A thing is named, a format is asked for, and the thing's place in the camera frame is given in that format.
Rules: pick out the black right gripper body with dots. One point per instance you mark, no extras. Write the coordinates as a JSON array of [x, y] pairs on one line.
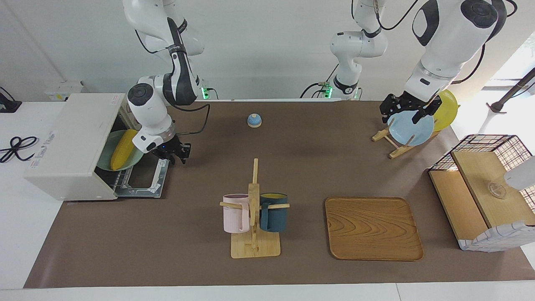
[[169, 148]]

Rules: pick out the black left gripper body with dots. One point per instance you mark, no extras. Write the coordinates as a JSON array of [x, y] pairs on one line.
[[407, 104]]

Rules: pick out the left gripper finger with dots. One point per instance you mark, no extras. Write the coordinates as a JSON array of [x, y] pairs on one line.
[[386, 118], [417, 117]]

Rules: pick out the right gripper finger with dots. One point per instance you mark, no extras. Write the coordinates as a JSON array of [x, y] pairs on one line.
[[172, 159], [187, 151]]

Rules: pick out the yellow corn cob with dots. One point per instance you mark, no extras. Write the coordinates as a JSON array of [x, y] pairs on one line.
[[123, 150]]

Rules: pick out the pale green plate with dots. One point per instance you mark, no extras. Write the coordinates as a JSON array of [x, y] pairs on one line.
[[106, 152]]

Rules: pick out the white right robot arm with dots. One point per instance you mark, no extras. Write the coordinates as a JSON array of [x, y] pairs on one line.
[[146, 104]]

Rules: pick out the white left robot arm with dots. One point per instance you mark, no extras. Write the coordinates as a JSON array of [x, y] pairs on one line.
[[451, 37]]

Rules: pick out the beige toaster oven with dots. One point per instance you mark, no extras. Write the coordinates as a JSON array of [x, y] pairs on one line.
[[62, 146]]

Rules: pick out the light blue plate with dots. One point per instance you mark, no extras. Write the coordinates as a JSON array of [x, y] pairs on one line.
[[411, 129]]

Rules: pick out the yellow plate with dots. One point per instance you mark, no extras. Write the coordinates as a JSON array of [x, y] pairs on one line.
[[447, 110]]

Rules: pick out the wooden plate rack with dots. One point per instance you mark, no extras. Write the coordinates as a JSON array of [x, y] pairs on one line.
[[397, 152]]

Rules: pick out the small blue bell wooden knob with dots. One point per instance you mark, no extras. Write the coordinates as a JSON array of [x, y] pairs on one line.
[[254, 121]]

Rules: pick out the brown table mat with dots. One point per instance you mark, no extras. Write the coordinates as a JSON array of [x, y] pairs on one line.
[[209, 230]]

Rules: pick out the black stand pole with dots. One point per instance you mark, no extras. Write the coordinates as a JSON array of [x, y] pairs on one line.
[[497, 108]]

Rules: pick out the pink mug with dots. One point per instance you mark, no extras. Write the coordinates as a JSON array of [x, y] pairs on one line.
[[234, 217]]

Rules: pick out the wooden stepped shelf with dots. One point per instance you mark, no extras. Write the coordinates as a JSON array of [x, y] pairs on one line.
[[455, 200]]

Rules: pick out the clear glass cup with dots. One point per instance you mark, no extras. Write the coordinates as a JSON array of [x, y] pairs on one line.
[[496, 190]]

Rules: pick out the dark blue mug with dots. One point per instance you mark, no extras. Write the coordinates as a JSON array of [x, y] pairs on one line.
[[276, 217]]

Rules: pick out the wooden serving tray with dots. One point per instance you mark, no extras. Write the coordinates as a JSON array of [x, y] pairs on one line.
[[372, 228]]

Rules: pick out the white cylindrical object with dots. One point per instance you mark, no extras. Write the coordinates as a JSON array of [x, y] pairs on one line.
[[520, 175]]

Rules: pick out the wooden mug tree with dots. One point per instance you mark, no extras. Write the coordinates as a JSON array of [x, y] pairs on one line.
[[255, 248]]

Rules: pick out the white power box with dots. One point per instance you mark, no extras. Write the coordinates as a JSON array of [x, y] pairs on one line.
[[62, 92]]

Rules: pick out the wooden box with mesh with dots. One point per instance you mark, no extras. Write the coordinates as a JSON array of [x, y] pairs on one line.
[[493, 242]]

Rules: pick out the black device on table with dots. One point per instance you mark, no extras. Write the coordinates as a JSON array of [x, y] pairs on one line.
[[8, 106]]

